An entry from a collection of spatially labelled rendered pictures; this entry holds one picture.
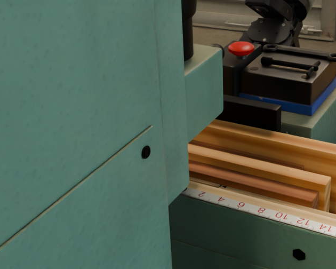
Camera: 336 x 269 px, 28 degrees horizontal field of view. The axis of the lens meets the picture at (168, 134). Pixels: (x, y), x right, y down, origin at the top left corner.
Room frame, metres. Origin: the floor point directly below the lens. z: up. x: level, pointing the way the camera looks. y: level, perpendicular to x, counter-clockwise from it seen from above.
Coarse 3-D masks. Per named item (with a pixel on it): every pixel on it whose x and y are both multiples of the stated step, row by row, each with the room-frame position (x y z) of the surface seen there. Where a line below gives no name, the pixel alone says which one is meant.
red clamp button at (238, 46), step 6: (234, 42) 0.74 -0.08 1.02; (240, 42) 0.73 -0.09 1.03; (246, 42) 0.73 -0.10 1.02; (228, 48) 0.73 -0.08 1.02; (234, 48) 0.72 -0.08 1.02; (240, 48) 0.72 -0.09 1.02; (246, 48) 0.72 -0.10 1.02; (252, 48) 0.72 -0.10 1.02; (234, 54) 0.72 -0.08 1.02; (240, 54) 0.72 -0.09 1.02; (246, 54) 0.72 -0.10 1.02
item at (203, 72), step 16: (208, 48) 0.61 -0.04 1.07; (192, 64) 0.57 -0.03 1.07; (208, 64) 0.58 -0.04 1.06; (192, 80) 0.55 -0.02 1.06; (208, 80) 0.58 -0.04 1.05; (192, 96) 0.55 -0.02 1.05; (208, 96) 0.58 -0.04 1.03; (192, 112) 0.55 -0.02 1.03; (208, 112) 0.58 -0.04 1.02; (192, 128) 0.55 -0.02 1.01
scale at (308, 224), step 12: (192, 192) 0.53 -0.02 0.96; (204, 192) 0.53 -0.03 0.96; (216, 204) 0.51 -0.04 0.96; (228, 204) 0.51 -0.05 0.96; (240, 204) 0.50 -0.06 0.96; (264, 216) 0.48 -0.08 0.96; (276, 216) 0.48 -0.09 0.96; (288, 216) 0.48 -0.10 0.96; (312, 228) 0.46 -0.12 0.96; (324, 228) 0.46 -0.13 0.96
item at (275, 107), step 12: (228, 96) 0.65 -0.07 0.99; (228, 108) 0.64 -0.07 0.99; (240, 108) 0.63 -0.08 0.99; (252, 108) 0.63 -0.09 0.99; (264, 108) 0.62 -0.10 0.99; (276, 108) 0.62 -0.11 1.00; (228, 120) 0.64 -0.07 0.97; (240, 120) 0.63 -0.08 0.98; (252, 120) 0.63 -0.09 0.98; (264, 120) 0.62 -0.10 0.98; (276, 120) 0.61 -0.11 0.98
